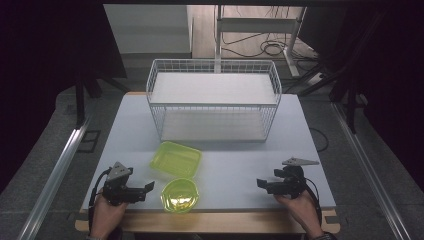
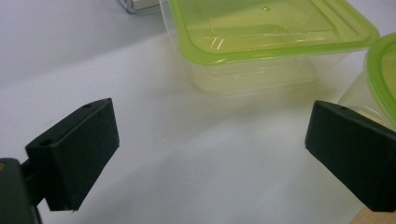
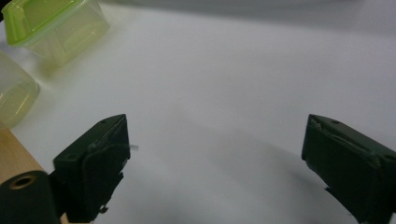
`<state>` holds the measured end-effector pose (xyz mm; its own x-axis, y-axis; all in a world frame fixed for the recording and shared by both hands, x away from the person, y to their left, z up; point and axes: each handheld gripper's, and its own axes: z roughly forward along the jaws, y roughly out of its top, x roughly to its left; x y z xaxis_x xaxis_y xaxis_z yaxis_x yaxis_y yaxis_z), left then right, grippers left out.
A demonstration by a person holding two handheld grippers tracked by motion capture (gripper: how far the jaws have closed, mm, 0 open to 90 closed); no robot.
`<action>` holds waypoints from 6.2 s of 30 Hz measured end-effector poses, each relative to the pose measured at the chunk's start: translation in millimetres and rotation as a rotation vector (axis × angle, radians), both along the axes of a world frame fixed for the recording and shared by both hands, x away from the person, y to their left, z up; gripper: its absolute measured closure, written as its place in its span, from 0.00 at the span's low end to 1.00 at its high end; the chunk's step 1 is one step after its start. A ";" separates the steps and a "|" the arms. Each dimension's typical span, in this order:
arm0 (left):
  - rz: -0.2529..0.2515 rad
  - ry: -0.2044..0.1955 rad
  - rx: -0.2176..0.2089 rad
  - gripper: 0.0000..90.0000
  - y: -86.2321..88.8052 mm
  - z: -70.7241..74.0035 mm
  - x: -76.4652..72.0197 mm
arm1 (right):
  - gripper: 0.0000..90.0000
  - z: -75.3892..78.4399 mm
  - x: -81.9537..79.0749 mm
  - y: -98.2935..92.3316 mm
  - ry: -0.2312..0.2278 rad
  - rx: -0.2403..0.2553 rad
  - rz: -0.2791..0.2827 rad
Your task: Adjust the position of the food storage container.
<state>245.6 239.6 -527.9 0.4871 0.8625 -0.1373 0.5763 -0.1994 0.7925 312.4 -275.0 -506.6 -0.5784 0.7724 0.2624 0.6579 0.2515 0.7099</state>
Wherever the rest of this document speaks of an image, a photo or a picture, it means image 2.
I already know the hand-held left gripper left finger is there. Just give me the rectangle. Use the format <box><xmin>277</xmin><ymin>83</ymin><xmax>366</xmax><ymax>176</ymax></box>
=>
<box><xmin>20</xmin><ymin>98</ymin><xmax>120</xmax><ymax>213</ymax></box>

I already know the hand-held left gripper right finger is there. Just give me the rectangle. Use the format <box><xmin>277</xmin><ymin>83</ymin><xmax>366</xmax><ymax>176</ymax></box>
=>
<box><xmin>304</xmin><ymin>99</ymin><xmax>396</xmax><ymax>213</ymax></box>

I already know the small clear plastic container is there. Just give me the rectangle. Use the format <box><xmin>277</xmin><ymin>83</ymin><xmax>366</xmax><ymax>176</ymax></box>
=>
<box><xmin>337</xmin><ymin>71</ymin><xmax>396</xmax><ymax>132</ymax></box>

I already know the small green container lid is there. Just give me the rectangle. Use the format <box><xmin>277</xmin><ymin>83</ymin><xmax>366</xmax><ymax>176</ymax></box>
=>
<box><xmin>365</xmin><ymin>32</ymin><xmax>396</xmax><ymax>126</ymax></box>

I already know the large clear plastic container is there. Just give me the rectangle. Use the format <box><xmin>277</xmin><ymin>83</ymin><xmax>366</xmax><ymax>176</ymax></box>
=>
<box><xmin>160</xmin><ymin>0</ymin><xmax>353</xmax><ymax>96</ymax></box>

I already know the large green container lid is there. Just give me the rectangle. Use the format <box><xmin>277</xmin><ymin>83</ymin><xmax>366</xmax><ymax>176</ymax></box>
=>
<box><xmin>167</xmin><ymin>0</ymin><xmax>381</xmax><ymax>66</ymax></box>

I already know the clear glass box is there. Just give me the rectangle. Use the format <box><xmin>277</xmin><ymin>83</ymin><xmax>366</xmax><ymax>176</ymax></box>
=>
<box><xmin>117</xmin><ymin>0</ymin><xmax>163</xmax><ymax>15</ymax></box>

